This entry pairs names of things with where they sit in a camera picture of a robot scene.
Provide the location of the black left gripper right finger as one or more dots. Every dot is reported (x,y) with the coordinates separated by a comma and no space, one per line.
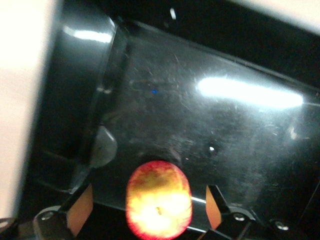
(225,220)

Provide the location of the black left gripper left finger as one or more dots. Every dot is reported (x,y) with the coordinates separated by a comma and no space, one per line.
(62,222)

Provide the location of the red yellow apple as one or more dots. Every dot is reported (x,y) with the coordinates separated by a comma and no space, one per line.
(157,200)

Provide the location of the black plastic box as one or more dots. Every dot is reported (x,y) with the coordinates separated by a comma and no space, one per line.
(200,125)

